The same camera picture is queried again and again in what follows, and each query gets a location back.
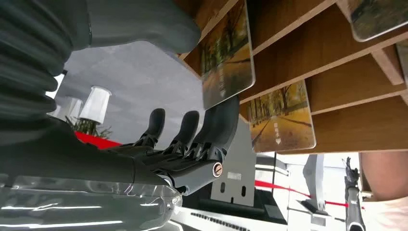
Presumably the red panel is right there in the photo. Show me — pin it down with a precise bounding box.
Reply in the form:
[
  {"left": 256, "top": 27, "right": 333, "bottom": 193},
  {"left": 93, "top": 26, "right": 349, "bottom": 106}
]
[{"left": 74, "top": 131, "right": 122, "bottom": 151}]

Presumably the grey monitor stand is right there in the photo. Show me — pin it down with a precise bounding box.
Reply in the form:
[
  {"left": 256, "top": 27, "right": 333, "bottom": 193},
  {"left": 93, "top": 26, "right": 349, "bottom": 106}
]
[{"left": 210, "top": 117, "right": 257, "bottom": 207}]

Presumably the white metal stand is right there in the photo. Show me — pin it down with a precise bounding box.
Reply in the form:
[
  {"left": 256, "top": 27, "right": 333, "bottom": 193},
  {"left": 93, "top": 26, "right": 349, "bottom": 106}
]
[{"left": 296, "top": 154, "right": 330, "bottom": 216}]

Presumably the white keyboard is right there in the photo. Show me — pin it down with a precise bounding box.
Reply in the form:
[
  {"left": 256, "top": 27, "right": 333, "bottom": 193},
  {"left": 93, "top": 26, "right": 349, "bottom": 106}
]
[{"left": 171, "top": 206, "right": 288, "bottom": 231}]

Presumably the small white plant pot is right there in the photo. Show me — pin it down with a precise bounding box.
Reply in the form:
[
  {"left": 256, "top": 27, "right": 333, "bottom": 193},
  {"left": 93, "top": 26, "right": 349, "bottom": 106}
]
[{"left": 64, "top": 96, "right": 84, "bottom": 120}]

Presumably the clear plastic bottle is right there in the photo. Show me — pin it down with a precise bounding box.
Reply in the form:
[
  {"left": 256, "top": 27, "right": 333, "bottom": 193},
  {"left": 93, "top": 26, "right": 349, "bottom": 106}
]
[{"left": 0, "top": 174, "right": 183, "bottom": 231}]

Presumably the person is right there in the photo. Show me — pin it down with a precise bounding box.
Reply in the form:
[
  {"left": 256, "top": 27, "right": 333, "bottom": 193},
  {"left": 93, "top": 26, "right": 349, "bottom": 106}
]
[{"left": 359, "top": 152, "right": 408, "bottom": 231}]

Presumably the red barrier tape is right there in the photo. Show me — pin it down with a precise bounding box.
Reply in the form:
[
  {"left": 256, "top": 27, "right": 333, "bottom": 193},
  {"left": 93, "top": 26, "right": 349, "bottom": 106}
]
[{"left": 254, "top": 180, "right": 366, "bottom": 210}]

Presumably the ribbed grey right arm sleeve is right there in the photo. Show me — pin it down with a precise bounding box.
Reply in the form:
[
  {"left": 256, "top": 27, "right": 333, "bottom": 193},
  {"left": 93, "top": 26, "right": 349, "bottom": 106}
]
[{"left": 0, "top": 0, "right": 92, "bottom": 129}]

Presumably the green plant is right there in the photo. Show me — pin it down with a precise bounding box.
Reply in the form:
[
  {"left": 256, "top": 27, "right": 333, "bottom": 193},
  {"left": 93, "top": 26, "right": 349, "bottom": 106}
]
[{"left": 64, "top": 115, "right": 113, "bottom": 140}]

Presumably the wooden card rack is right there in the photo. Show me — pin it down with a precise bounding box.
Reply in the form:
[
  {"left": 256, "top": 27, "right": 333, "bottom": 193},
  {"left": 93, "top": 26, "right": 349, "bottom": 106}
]
[{"left": 173, "top": 0, "right": 408, "bottom": 155}]

